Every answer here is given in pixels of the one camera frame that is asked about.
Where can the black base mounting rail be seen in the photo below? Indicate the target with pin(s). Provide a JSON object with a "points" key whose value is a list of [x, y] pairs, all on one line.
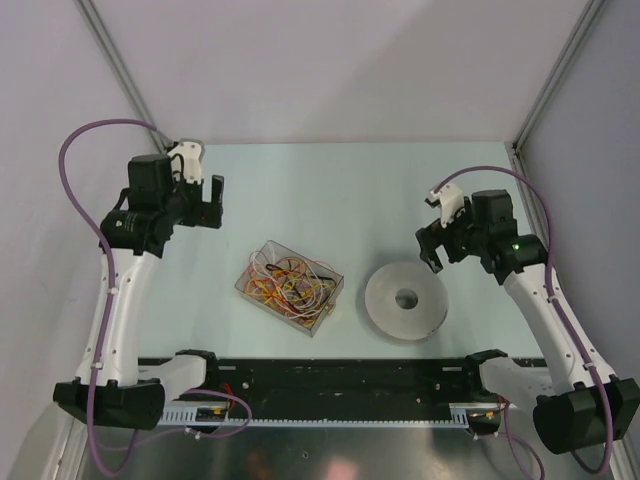
{"points": [[347, 389]]}

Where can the white slotted cable duct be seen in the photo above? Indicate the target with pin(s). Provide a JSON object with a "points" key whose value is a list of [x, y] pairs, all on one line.
{"points": [[456, 415]]}

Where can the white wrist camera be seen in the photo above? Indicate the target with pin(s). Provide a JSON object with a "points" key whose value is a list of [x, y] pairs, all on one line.
{"points": [[449, 199], [186, 161]]}

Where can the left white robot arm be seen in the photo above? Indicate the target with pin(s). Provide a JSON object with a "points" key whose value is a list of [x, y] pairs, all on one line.
{"points": [[109, 389]]}

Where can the right aluminium frame post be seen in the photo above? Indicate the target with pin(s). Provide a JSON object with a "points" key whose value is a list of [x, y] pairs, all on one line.
{"points": [[586, 23]]}

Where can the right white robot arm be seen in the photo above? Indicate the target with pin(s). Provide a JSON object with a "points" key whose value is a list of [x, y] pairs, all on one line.
{"points": [[582, 402]]}

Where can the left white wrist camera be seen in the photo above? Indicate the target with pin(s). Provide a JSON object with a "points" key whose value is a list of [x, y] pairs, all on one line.
{"points": [[186, 161]]}

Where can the grey perforated cable spool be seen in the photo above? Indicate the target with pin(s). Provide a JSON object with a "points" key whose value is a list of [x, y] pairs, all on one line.
{"points": [[406, 301]]}

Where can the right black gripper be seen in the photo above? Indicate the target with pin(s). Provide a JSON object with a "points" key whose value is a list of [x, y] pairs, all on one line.
{"points": [[433, 236]]}

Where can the clear plastic cable box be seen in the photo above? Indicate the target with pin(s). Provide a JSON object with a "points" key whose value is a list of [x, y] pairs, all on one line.
{"points": [[292, 288]]}

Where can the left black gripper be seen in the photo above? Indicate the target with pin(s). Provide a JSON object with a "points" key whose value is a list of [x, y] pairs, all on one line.
{"points": [[203, 214]]}

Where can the aluminium frame post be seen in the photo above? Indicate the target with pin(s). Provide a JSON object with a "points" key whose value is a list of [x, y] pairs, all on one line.
{"points": [[586, 23], [103, 39]]}

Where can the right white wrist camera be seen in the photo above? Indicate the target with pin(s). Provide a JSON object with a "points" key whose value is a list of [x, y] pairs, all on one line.
{"points": [[449, 199]]}

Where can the left aluminium frame post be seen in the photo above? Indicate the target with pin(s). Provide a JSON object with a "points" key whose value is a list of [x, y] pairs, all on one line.
{"points": [[103, 39]]}

